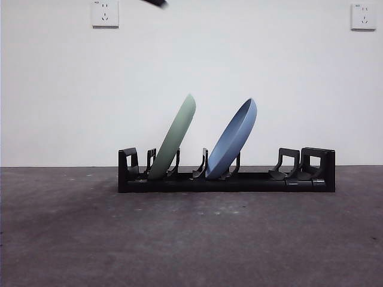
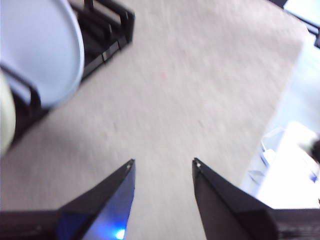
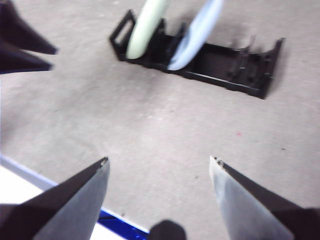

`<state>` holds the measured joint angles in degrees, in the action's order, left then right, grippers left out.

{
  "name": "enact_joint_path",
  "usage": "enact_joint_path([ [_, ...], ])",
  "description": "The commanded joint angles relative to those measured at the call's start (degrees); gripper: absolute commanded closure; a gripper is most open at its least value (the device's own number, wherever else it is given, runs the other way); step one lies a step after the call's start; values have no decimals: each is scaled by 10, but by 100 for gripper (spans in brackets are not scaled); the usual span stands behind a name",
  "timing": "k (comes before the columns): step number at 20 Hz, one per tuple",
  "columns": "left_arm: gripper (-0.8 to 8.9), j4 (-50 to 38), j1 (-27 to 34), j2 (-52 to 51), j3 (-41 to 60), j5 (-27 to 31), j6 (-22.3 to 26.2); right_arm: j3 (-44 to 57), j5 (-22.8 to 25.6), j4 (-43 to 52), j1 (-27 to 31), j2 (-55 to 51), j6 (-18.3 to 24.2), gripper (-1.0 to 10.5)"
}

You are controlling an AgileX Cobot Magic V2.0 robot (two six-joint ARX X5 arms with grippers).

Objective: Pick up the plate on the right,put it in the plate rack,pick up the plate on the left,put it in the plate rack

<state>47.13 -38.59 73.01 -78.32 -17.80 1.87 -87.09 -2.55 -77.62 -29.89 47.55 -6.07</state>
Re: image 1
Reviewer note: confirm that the white wall socket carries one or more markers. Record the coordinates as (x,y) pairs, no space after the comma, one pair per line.
(105,13)
(364,18)

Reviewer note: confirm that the blue round plate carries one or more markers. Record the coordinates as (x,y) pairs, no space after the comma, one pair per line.
(232,140)

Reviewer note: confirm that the black plate rack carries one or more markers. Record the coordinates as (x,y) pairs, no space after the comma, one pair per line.
(254,185)

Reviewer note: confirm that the green round plate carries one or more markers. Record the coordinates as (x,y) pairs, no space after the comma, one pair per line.
(175,137)

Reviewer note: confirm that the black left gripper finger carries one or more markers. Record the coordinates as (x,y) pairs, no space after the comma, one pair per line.
(155,2)

